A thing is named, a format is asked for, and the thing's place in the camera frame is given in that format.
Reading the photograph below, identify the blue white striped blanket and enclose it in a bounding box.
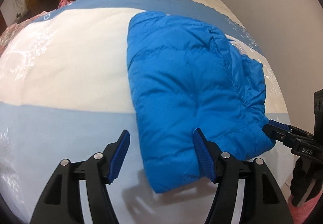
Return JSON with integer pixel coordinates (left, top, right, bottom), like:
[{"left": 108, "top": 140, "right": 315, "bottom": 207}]
[{"left": 1, "top": 0, "right": 290, "bottom": 223}]

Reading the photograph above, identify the pink floral quilt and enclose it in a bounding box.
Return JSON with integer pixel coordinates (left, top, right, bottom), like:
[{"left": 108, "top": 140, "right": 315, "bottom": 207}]
[{"left": 1, "top": 0, "right": 73, "bottom": 54}]

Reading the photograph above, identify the pink checkered clothing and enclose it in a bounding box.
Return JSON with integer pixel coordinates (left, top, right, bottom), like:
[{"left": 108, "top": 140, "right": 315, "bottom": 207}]
[{"left": 287, "top": 191, "right": 322, "bottom": 224}]

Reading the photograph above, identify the blue puffer jacket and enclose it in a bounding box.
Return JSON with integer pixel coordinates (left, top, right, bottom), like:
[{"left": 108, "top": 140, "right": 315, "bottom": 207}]
[{"left": 126, "top": 11, "right": 275, "bottom": 193}]

